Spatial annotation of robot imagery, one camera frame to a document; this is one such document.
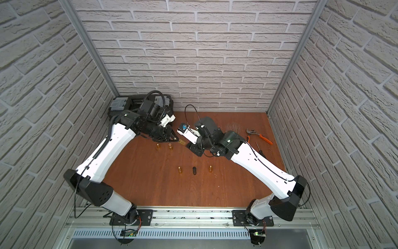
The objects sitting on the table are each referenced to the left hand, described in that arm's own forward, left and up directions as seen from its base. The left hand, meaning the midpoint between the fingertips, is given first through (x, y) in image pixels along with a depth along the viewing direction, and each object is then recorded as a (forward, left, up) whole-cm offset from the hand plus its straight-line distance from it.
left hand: (180, 137), depth 70 cm
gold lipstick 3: (-5, -16, -25) cm, 30 cm away
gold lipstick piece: (+10, +9, -24) cm, 28 cm away
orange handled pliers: (+25, -48, -28) cm, 61 cm away
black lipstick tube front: (-6, -6, -22) cm, 24 cm away
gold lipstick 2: (-5, +2, -25) cm, 26 cm away
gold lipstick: (0, -1, -3) cm, 3 cm away
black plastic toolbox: (+35, +43, -11) cm, 57 cm away
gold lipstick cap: (+12, +18, -26) cm, 34 cm away
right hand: (-2, -6, +1) cm, 6 cm away
